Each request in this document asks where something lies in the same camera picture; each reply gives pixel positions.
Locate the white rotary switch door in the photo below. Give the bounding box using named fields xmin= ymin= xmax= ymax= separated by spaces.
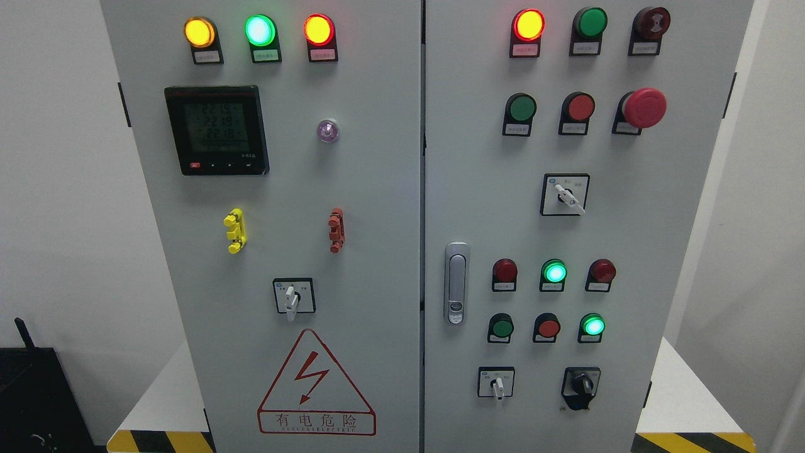
xmin=272 ymin=277 xmax=316 ymax=322

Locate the yellow indicator light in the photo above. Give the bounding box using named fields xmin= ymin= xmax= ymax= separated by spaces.
xmin=184 ymin=16 xmax=224 ymax=64

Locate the grey electrical cabinet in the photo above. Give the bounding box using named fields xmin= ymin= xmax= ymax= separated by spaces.
xmin=101 ymin=1 xmax=753 ymax=452

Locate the red terminal clip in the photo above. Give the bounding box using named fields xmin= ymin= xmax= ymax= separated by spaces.
xmin=328 ymin=208 xmax=345 ymax=254

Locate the dark red indicator light left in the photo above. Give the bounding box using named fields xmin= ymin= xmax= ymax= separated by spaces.
xmin=492 ymin=258 xmax=518 ymax=292

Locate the dark red indicator light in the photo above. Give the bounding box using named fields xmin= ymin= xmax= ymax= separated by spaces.
xmin=492 ymin=258 xmax=518 ymax=292
xmin=586 ymin=259 xmax=616 ymax=293

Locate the clear small lamp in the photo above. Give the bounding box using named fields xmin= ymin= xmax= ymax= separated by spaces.
xmin=317 ymin=118 xmax=340 ymax=143

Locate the green lit indicator light middle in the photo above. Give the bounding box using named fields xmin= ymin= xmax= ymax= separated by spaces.
xmin=540 ymin=259 xmax=567 ymax=292

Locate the green lit indicator light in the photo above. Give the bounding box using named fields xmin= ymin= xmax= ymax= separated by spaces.
xmin=244 ymin=14 xmax=282 ymax=64
xmin=540 ymin=259 xmax=567 ymax=292

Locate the yellow terminal clip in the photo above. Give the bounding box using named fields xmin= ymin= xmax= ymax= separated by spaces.
xmin=223 ymin=208 xmax=247 ymax=254

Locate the green push button second row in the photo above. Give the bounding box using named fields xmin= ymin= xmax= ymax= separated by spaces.
xmin=501 ymin=92 xmax=537 ymax=137

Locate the red push button lower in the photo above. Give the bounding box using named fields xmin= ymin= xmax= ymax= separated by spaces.
xmin=532 ymin=313 xmax=561 ymax=344

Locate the red electric hazard warning sticker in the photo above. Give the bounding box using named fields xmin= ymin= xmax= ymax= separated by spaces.
xmin=258 ymin=328 xmax=377 ymax=436

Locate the dark red indicator light right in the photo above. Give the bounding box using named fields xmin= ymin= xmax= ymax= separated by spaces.
xmin=586 ymin=259 xmax=616 ymax=293

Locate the black digital power meter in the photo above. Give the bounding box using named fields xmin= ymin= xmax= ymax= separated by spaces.
xmin=164 ymin=85 xmax=270 ymax=176

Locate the red push button second row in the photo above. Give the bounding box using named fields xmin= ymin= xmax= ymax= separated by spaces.
xmin=558 ymin=91 xmax=595 ymax=137

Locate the red lit indicator light left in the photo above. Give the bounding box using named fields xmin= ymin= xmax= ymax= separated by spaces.
xmin=304 ymin=13 xmax=338 ymax=62

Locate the red lit indicator light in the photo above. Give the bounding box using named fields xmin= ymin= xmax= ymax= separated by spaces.
xmin=509 ymin=8 xmax=545 ymax=59
xmin=304 ymin=13 xmax=338 ymax=62

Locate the green lit push button lower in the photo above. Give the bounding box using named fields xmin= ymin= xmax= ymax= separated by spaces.
xmin=577 ymin=313 xmax=606 ymax=344

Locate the red lit indicator light right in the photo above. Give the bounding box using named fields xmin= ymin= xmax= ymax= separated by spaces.
xmin=509 ymin=8 xmax=545 ymax=59

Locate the green lit indicator light left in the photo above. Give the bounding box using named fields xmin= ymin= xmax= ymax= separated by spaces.
xmin=244 ymin=14 xmax=282 ymax=64

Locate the red emergency stop button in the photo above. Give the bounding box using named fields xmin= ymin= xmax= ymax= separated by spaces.
xmin=611 ymin=87 xmax=667 ymax=137

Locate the green push button top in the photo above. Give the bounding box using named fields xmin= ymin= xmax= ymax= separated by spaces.
xmin=569 ymin=8 xmax=608 ymax=57

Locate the dark red buzzer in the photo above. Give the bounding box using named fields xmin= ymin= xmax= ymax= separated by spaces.
xmin=628 ymin=8 xmax=671 ymax=55

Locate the white platform with hazard stripes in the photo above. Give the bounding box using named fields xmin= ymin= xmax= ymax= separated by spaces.
xmin=106 ymin=340 xmax=757 ymax=452

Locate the black box with antenna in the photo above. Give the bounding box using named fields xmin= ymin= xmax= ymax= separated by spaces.
xmin=1 ymin=318 xmax=96 ymax=452

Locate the silver door lock handle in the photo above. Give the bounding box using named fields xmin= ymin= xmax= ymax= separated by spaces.
xmin=443 ymin=242 xmax=470 ymax=326

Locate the white rotary switch upper right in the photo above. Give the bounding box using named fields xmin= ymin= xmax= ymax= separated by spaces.
xmin=540 ymin=173 xmax=591 ymax=216

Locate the white rotary switch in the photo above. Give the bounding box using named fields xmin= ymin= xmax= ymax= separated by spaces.
xmin=477 ymin=366 xmax=516 ymax=401
xmin=540 ymin=173 xmax=591 ymax=216

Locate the white rotary switch lower right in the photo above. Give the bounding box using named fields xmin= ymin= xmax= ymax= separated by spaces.
xmin=477 ymin=366 xmax=516 ymax=401

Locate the black rotary knob switch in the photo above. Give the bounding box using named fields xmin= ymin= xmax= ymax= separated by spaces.
xmin=561 ymin=367 xmax=601 ymax=411

